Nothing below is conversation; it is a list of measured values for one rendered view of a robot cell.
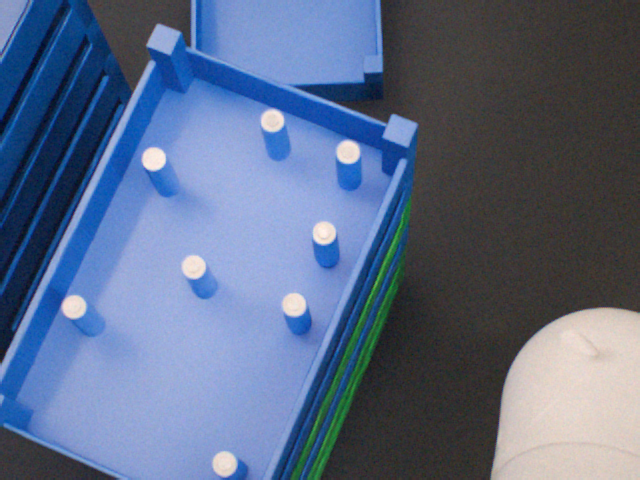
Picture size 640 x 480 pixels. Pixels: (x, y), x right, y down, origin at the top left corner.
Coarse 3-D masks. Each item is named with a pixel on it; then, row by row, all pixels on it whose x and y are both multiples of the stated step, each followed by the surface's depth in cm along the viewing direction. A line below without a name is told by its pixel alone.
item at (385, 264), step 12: (408, 204) 106; (408, 216) 110; (396, 240) 108; (384, 264) 106; (384, 276) 111; (372, 288) 105; (372, 300) 108; (360, 324) 106; (348, 348) 104; (348, 360) 109; (336, 372) 104; (336, 384) 107; (324, 396) 103; (324, 408) 104; (312, 432) 102; (312, 444) 107; (300, 456) 102; (300, 468) 105
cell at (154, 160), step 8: (144, 152) 91; (152, 152) 91; (160, 152) 91; (144, 160) 90; (152, 160) 90; (160, 160) 90; (168, 160) 91; (144, 168) 91; (152, 168) 90; (160, 168) 90; (168, 168) 91; (152, 176) 92; (160, 176) 92; (168, 176) 92; (176, 176) 95; (160, 184) 93; (168, 184) 94; (176, 184) 95; (160, 192) 95; (168, 192) 95; (176, 192) 96
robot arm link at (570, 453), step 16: (544, 448) 60; (560, 448) 60; (576, 448) 60; (592, 448) 59; (608, 448) 59; (512, 464) 61; (528, 464) 60; (544, 464) 59; (560, 464) 59; (576, 464) 59; (592, 464) 59; (608, 464) 59; (624, 464) 59
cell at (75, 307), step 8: (72, 296) 88; (80, 296) 88; (64, 304) 88; (72, 304) 88; (80, 304) 88; (88, 304) 89; (64, 312) 88; (72, 312) 88; (80, 312) 88; (88, 312) 89; (96, 312) 91; (72, 320) 88; (80, 320) 88; (88, 320) 90; (96, 320) 91; (104, 320) 94; (80, 328) 91; (88, 328) 91; (96, 328) 92; (104, 328) 94; (96, 336) 94
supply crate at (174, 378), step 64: (192, 64) 96; (128, 128) 94; (192, 128) 98; (256, 128) 98; (320, 128) 97; (384, 128) 92; (128, 192) 97; (192, 192) 97; (256, 192) 96; (320, 192) 96; (384, 192) 96; (64, 256) 91; (128, 256) 95; (256, 256) 95; (64, 320) 94; (128, 320) 94; (192, 320) 94; (256, 320) 94; (320, 320) 94; (0, 384) 88; (64, 384) 93; (128, 384) 93; (192, 384) 93; (256, 384) 93; (64, 448) 88; (128, 448) 92; (192, 448) 92; (256, 448) 91
